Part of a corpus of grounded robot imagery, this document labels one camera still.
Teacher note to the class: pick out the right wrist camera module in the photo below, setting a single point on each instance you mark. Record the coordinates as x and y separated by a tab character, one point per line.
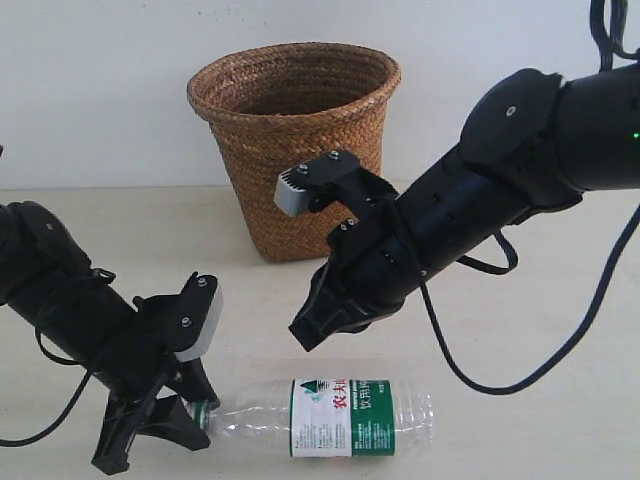
333	177

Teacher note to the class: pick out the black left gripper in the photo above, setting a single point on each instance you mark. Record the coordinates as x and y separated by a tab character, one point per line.
83	321

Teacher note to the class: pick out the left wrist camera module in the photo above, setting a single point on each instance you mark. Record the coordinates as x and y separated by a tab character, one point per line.
186	321

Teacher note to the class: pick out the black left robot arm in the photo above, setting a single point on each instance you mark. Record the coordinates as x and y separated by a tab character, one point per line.
34	242

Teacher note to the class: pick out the clear plastic water bottle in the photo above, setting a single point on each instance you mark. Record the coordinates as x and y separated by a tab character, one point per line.
321	418

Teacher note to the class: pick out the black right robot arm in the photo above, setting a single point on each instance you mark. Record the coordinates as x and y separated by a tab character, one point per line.
535	143

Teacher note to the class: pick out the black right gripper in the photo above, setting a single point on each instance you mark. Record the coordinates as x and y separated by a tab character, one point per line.
373	266

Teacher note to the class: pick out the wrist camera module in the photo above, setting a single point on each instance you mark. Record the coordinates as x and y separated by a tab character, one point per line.
333	177
186	321

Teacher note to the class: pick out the brown woven wicker basket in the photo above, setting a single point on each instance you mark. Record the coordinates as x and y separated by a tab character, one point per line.
273	107

